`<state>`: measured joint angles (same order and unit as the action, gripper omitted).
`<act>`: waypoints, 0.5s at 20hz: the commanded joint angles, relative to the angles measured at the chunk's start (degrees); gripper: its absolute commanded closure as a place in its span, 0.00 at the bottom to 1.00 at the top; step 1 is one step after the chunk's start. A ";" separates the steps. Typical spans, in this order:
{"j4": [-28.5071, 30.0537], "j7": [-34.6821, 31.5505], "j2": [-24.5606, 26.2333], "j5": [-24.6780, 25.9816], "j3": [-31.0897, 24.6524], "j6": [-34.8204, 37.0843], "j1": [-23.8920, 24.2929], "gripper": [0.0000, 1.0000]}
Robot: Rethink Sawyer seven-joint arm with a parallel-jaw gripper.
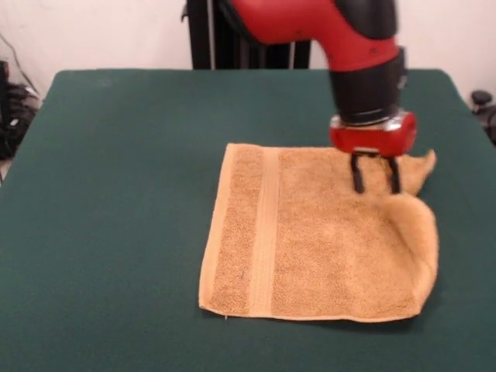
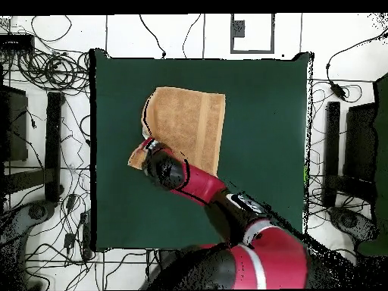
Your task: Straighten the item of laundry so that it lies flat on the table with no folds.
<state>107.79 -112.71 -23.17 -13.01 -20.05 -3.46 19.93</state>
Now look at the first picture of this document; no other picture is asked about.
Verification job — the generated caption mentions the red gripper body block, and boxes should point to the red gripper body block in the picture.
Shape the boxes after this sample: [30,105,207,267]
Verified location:
[328,111,419,158]

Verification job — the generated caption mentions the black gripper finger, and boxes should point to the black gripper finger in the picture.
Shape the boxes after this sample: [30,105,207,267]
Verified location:
[349,153,367,194]
[386,155,401,195]

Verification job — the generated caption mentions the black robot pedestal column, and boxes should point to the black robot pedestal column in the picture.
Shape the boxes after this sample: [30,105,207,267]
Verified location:
[181,0,322,71]

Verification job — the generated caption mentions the tan terry towel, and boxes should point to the tan terry towel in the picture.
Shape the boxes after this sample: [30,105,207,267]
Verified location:
[198,142,441,323]

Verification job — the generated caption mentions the dark green table cloth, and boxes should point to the dark green table cloth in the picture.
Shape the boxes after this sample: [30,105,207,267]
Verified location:
[0,68,496,372]

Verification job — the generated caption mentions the grey black tripod base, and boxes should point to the grey black tripod base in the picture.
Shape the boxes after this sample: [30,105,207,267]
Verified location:
[470,89,496,146]
[0,60,42,160]

